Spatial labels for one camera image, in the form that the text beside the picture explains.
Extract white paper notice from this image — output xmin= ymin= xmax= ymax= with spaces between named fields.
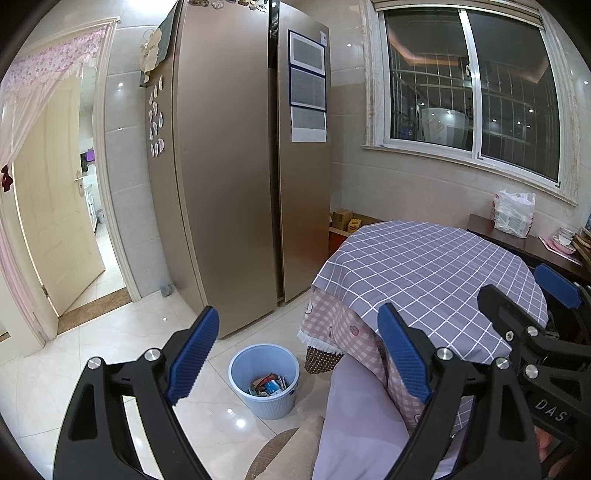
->
xmin=290 ymin=106 xmax=328 ymax=143

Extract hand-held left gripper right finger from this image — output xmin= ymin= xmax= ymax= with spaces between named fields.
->
xmin=377 ymin=302 xmax=542 ymax=480

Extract white fridge magnets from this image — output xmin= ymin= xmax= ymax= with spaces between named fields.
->
xmin=147 ymin=76 xmax=167 ymax=159

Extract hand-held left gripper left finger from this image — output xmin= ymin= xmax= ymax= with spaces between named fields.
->
xmin=53 ymin=305 xmax=221 ymax=480

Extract chair with lavender cover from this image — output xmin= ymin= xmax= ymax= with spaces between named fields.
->
xmin=245 ymin=355 xmax=463 ymax=480

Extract round table, purple checked cloth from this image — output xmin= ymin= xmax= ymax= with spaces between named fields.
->
xmin=310 ymin=220 xmax=550 ymax=371

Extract brown dotted cloth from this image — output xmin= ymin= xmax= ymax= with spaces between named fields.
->
xmin=305 ymin=344 xmax=345 ymax=376

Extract blue framed label sheet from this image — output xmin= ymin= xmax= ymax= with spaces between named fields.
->
xmin=288 ymin=30 xmax=329 ymax=75
xmin=289 ymin=67 xmax=328 ymax=112

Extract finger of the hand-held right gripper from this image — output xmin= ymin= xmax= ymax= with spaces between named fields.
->
xmin=534 ymin=264 xmax=591 ymax=345
xmin=477 ymin=285 xmax=562 ymax=357

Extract white plastic bag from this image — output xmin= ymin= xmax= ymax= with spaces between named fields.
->
xmin=492 ymin=189 xmax=537 ymax=239

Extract pink placemat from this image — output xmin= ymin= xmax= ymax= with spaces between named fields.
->
xmin=538 ymin=234 xmax=585 ymax=267

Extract pink checked tablecloth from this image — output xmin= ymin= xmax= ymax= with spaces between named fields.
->
xmin=300 ymin=290 xmax=477 ymax=435

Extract blue plastic trash bin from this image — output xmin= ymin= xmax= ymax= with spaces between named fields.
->
xmin=228 ymin=344 xmax=300 ymax=420

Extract pile of snack wrappers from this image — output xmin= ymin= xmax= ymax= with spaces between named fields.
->
xmin=249 ymin=373 xmax=288 ymax=397

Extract beige tote bag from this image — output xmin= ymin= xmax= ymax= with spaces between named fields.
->
xmin=139 ymin=14 xmax=177 ymax=88

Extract bronze refrigerator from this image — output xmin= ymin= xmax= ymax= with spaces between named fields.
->
xmin=139 ymin=0 xmax=334 ymax=340

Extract cream interior door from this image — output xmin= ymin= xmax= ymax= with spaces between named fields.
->
xmin=13 ymin=76 xmax=108 ymax=320

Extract white teacup with saucer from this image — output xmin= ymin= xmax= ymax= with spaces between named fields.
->
xmin=556 ymin=227 xmax=578 ymax=254

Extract dark wooden sideboard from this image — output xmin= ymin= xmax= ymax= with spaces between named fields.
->
xmin=467 ymin=213 xmax=591 ymax=288

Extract pink floral curtain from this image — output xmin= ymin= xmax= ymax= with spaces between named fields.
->
xmin=0 ymin=25 xmax=110 ymax=160

